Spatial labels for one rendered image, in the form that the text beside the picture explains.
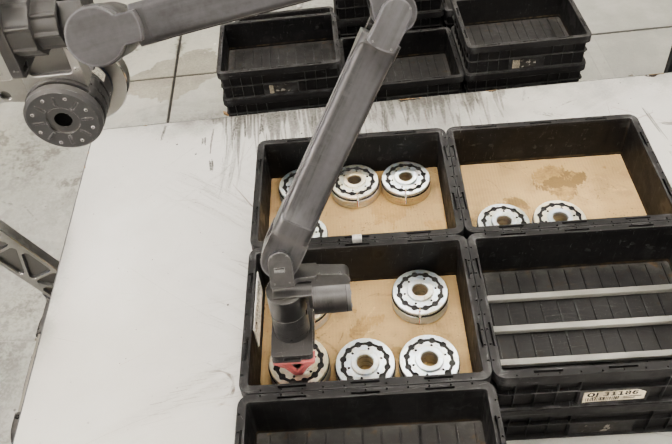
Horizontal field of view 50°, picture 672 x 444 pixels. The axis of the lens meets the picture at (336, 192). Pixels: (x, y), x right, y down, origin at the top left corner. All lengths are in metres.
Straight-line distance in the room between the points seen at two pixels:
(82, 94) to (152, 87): 2.05
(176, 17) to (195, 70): 2.48
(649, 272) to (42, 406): 1.19
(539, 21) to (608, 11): 1.07
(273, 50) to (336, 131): 1.64
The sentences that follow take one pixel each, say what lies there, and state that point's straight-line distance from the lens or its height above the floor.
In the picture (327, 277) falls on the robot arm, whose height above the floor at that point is 1.10.
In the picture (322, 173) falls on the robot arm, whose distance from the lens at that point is 1.02.
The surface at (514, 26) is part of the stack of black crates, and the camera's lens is 2.69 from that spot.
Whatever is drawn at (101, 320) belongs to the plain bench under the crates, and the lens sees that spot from 1.64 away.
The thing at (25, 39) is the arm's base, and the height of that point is 1.45.
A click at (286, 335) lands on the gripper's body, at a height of 1.00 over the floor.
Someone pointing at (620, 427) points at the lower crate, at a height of 0.73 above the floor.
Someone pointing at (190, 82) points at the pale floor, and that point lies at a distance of 3.40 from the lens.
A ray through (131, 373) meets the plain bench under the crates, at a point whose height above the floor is 0.70.
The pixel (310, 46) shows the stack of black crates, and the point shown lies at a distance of 2.62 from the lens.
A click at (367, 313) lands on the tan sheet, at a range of 1.37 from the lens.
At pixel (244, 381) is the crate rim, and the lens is 1.20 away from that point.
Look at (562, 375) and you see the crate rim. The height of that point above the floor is 0.93.
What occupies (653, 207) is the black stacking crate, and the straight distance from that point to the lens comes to 1.56.
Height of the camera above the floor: 1.95
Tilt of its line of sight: 45 degrees down
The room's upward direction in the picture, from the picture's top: 6 degrees counter-clockwise
